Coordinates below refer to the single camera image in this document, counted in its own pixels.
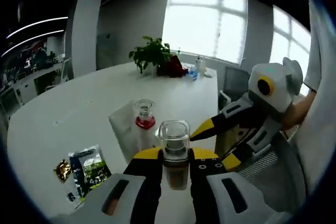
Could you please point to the large window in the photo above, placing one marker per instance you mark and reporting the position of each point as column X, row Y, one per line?
column 199, row 19

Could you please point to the white mesh office chair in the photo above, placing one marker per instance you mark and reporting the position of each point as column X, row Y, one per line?
column 260, row 166

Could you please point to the tall red-collar skincare bottle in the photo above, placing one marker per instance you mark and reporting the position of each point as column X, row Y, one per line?
column 144, row 123

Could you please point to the green black skincare sachet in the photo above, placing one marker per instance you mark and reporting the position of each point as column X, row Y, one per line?
column 97, row 174

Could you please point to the green snack packet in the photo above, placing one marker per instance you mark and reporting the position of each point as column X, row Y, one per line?
column 74, row 182

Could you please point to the grey office chair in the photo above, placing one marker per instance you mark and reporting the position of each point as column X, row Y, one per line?
column 235, row 79

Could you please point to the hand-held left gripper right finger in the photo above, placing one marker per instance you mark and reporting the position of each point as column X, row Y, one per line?
column 204, row 195

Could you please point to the small clear-cap skincare bottle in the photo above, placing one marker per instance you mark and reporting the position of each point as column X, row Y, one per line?
column 174, row 142

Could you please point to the white office counter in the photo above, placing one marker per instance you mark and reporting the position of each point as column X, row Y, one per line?
column 36, row 79

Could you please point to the gold foil skincare sachet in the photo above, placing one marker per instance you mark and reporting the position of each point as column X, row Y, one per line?
column 63, row 170

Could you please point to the blue white box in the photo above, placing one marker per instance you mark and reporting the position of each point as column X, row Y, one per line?
column 193, row 74

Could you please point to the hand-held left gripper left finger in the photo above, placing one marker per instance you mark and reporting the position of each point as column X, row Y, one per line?
column 141, row 195

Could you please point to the white spray bottle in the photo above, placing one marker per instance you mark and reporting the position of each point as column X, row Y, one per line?
column 200, row 65

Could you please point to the white skincare tube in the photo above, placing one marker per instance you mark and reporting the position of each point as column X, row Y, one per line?
column 123, row 129

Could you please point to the red plant pot wrap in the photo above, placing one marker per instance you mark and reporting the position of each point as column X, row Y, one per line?
column 172, row 68

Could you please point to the ceiling light strip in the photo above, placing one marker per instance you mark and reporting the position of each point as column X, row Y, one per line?
column 31, row 40
column 36, row 24

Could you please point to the green potted plant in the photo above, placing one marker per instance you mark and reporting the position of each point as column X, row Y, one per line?
column 151, row 53

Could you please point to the person's white shirt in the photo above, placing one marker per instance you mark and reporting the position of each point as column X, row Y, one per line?
column 315, row 142

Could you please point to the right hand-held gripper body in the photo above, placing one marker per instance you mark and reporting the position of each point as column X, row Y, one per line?
column 281, row 95

